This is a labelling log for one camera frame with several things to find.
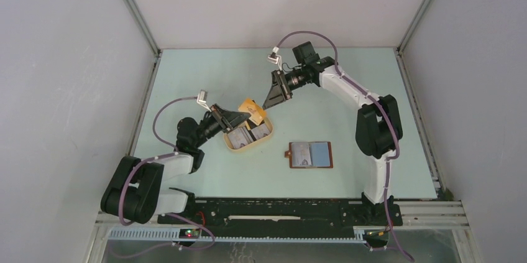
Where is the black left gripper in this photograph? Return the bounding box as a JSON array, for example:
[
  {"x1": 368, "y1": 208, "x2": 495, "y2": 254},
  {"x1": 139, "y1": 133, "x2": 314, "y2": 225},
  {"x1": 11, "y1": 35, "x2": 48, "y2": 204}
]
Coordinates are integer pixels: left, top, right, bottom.
[{"x1": 193, "y1": 104, "x2": 250, "y2": 148}]

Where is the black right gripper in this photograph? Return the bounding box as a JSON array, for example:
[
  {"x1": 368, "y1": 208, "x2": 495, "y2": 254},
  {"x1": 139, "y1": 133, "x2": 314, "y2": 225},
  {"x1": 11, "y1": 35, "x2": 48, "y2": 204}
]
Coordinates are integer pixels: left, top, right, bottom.
[{"x1": 262, "y1": 67, "x2": 306, "y2": 111}]

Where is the orange VIP card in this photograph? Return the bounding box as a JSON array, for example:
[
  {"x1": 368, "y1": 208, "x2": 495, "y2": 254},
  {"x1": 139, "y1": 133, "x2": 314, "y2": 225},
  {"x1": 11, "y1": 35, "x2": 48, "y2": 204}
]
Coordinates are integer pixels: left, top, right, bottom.
[{"x1": 238, "y1": 98, "x2": 267, "y2": 126}]

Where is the silver VIP diamond card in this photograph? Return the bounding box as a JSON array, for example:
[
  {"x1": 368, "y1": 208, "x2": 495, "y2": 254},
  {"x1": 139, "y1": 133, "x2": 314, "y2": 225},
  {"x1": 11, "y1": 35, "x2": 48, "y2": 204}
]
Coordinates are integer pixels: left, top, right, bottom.
[{"x1": 290, "y1": 142, "x2": 313, "y2": 168}]

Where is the brown leather card holder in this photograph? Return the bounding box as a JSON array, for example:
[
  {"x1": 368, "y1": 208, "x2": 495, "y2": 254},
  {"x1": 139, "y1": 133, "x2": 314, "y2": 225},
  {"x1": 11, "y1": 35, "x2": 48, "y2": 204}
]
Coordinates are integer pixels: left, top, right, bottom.
[{"x1": 284, "y1": 141, "x2": 334, "y2": 169}]

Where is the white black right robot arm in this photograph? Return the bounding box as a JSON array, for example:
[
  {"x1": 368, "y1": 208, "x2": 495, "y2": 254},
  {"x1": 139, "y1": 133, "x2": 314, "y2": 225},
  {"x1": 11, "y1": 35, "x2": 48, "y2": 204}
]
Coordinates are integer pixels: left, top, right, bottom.
[{"x1": 262, "y1": 42, "x2": 403, "y2": 224}]

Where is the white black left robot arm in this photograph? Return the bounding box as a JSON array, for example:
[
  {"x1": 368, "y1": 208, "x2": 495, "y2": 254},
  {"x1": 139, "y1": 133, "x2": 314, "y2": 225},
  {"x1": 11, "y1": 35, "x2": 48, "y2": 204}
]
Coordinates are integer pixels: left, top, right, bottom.
[{"x1": 100, "y1": 104, "x2": 251, "y2": 226}]

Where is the stack of white cards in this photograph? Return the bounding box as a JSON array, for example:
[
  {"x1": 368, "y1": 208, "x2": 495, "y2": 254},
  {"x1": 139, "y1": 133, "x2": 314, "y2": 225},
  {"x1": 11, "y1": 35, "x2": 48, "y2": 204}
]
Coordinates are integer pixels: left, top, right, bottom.
[{"x1": 249, "y1": 123, "x2": 271, "y2": 142}]

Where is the beige plastic card tray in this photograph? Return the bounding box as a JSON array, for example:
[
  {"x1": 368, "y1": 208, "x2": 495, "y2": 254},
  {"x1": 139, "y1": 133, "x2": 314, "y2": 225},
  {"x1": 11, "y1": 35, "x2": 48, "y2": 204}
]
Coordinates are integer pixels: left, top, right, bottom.
[{"x1": 223, "y1": 118, "x2": 274, "y2": 152}]

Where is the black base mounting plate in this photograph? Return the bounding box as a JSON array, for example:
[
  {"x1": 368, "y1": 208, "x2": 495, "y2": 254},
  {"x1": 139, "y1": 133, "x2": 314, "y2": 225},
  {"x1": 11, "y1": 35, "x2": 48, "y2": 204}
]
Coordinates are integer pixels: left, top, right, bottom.
[{"x1": 180, "y1": 197, "x2": 403, "y2": 239}]

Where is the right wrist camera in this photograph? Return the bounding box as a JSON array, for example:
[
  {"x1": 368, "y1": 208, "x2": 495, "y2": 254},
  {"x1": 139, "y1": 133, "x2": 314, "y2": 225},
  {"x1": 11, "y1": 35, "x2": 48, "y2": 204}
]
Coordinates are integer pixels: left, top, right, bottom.
[{"x1": 267, "y1": 47, "x2": 283, "y2": 70}]

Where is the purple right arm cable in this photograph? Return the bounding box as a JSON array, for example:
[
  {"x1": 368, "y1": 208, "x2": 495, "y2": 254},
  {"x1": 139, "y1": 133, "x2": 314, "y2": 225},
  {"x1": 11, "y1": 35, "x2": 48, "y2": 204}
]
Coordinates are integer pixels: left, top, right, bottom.
[{"x1": 273, "y1": 30, "x2": 415, "y2": 260}]

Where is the aluminium frame rail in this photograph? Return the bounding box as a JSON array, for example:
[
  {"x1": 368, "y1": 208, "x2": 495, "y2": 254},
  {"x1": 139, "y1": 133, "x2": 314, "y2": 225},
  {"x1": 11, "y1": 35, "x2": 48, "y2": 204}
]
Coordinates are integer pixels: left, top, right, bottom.
[{"x1": 97, "y1": 199, "x2": 469, "y2": 243}]

